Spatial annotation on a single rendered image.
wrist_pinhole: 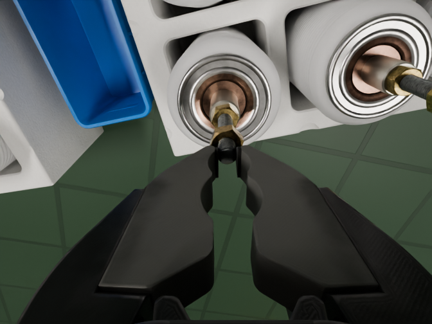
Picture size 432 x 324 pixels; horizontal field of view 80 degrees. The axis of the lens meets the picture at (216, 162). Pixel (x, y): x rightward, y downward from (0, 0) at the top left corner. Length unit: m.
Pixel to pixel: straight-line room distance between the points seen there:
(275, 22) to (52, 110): 0.31
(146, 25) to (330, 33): 0.16
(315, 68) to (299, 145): 0.32
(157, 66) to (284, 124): 0.15
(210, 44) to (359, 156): 0.45
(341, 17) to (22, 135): 0.35
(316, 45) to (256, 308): 0.80
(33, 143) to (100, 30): 0.21
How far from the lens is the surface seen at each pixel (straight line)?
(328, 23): 0.24
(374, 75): 0.22
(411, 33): 0.24
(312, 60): 0.23
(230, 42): 0.21
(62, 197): 0.68
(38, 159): 0.39
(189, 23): 0.28
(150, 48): 0.29
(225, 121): 0.17
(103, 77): 0.50
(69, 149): 0.44
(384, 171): 0.64
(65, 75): 0.42
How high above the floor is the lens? 0.46
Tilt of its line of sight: 60 degrees down
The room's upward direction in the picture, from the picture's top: 179 degrees counter-clockwise
